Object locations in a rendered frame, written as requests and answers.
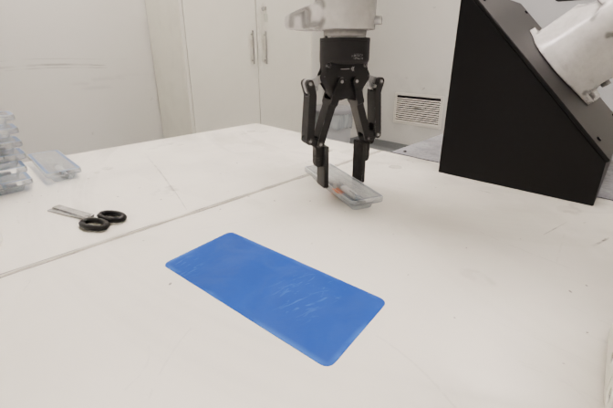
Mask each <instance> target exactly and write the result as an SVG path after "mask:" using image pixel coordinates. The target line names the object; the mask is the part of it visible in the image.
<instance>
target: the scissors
mask: <svg viewBox="0 0 613 408"><path fill-rule="evenodd" d="M47 211H48V212H52V213H56V214H64V215H69V216H73V217H77V218H82V220H80V221H79V222H78V224H79V226H80V227H81V228H83V229H85V230H89V231H103V230H107V229H108V228H109V227H110V223H120V222H124V221H125V220H126V219H127V216H126V215H125V214H124V213H122V212H120V211H114V210H105V211H100V212H99V213H98V214H97V217H95V216H94V214H90V213H87V212H83V211H80V210H77V209H73V208H70V207H66V206H64V205H60V204H59V205H56V206H53V207H52V209H49V210H47ZM105 215H115V216H118V217H109V216H105ZM88 223H96V224H100V225H88Z"/></svg>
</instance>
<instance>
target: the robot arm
mask: <svg viewBox="0 0 613 408"><path fill-rule="evenodd" d="M376 10H377V0H316V2H314V3H312V4H310V5H307V6H305V7H302V8H300V9H298V10H296V11H295V12H292V13H290V14H288V15H286V16H285V27H286V29H288V30H296V31H305V32H308V31H324V37H323V38H320V50H319V61H320V70H319V71H318V73H317V76H316V77H314V78H310V79H305V78H303V79H302V80H301V87H302V90H303V93H304V101H303V117H302V132H301V141H302V142H304V143H306V144H307V145H311V146H312V147H313V164H314V165H315V166H316V167H317V183H318V184H319V185H320V186H322V187H323V188H328V154H329V147H328V146H326V145H325V141H326V138H327V133H328V130H329V126H330V123H331V121H332V118H333V114H334V111H335V108H336V106H337V105H338V102H339V101H340V100H343V99H348V103H349V104H350V108H351V111H352V115H353V119H354V122H355V126H356V130H357V133H358V138H359V140H358V139H355V140H354V146H353V169H352V176H353V177H354V178H356V179H357V180H359V181H361V182H362V183H364V182H365V164H366V161H367V160H368V159H369V145H370V144H371V143H373V142H374V139H375V138H379V137H380V135H381V91H382V88H383V84H384V78H382V77H374V76H371V75H370V74H369V71H368V63H369V44H370V37H365V36H366V34H367V31H369V30H375V25H381V24H382V16H376ZM530 32H531V34H532V36H533V38H534V41H535V44H536V46H537V47H538V49H539V51H540V52H541V54H542V55H543V57H544V58H545V59H546V61H547V62H548V63H549V64H550V66H551V67H552V68H553V70H554V71H555V72H556V73H557V75H558V76H559V77H560V78H561V79H562V80H564V82H565V83H566V84H567V85H568V86H569V87H570V88H571V89H572V90H573V91H574V92H575V93H576V94H577V95H578V96H579V97H580V98H581V99H582V100H583V101H584V102H585V103H586V104H587V105H589V104H590V103H592V102H594V101H595V100H597V99H598V98H599V97H600V96H601V95H600V94H599V93H598V91H597V88H598V87H600V86H601V87H602V88H604V87H605V86H607V85H609V84H610V83H612V82H611V81H610V79H611V78H613V0H597V1H595V2H594V3H590V4H586V5H576V6H575V7H573V8H572V9H571V10H569V11H568V12H566V13H565V14H563V15H562V16H560V17H559V18H558V19H557V20H555V21H554V22H553V23H551V24H550V25H548V26H546V27H545V28H544V29H541V30H540V31H539V30H537V29H536V28H533V29H531V30H530ZM366 83H367V84H366ZM319 84H320V85H321V87H322V88H323V90H324V91H325V93H324V96H323V99H322V107H321V110H320V113H319V116H318V120H317V125H316V128H315V121H316V108H317V91H318V85H319ZM365 85H366V86H367V88H368V93H367V104H368V119H367V115H366V111H365V108H364V97H363V93H362V89H363V88H364V86H365Z"/></svg>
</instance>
